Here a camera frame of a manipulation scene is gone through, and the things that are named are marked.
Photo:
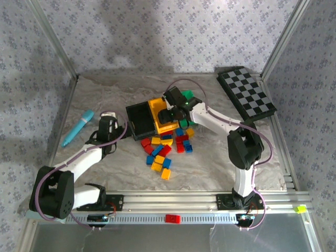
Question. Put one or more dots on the long red lego brick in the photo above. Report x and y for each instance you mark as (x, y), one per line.
(181, 138)

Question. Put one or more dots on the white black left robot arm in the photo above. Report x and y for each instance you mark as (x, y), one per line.
(84, 164)

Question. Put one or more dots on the green plastic bin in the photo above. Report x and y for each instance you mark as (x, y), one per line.
(187, 93)

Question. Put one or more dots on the yellow plastic bin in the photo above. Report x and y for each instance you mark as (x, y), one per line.
(168, 128)

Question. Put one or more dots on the light blue marker pen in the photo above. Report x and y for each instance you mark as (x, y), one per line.
(78, 127)

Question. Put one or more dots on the black plastic bin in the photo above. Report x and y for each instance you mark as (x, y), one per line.
(139, 118)

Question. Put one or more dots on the black grey chessboard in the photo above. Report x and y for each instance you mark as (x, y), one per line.
(246, 92)

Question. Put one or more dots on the small circuit board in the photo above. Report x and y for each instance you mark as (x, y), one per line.
(98, 218)
(245, 218)

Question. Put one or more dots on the lime green block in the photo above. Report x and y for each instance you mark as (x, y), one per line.
(300, 209)

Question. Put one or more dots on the aluminium frame side rail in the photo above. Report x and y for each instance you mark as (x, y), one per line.
(64, 115)
(284, 157)

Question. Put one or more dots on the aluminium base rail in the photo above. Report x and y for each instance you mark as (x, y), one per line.
(170, 200)

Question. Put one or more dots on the red block on duct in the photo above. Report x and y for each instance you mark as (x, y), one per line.
(172, 218)

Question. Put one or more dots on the aluminium frame post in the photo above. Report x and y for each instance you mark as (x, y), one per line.
(284, 39)
(54, 39)

